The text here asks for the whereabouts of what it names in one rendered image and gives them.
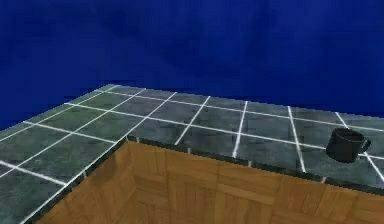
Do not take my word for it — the tiled wooden kitchen counter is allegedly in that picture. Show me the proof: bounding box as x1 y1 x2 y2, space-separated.
0 83 384 224

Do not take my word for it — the black mug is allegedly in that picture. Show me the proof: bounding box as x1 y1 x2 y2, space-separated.
325 127 372 164

